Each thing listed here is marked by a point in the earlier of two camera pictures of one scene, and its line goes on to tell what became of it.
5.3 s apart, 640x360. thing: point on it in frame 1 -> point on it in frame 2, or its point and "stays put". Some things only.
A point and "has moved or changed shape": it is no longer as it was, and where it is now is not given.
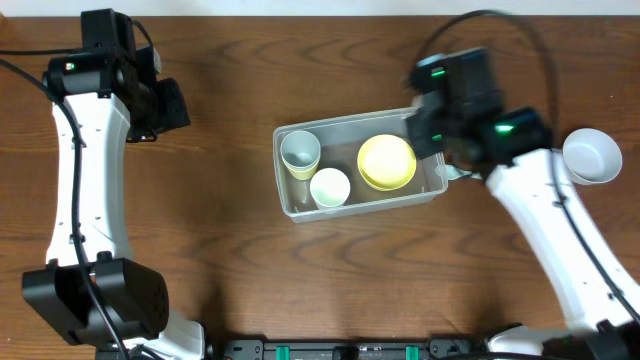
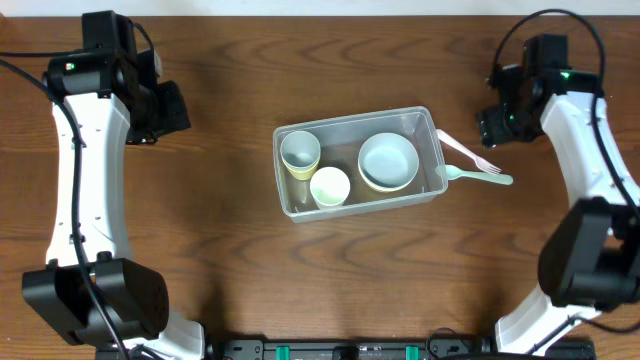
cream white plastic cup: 329,187 stays put
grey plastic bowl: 591,157 has moved or changed shape
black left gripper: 179,116 stays put
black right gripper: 429,147 -> 493,127
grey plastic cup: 300,149 stays put
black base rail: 376,349 stays put
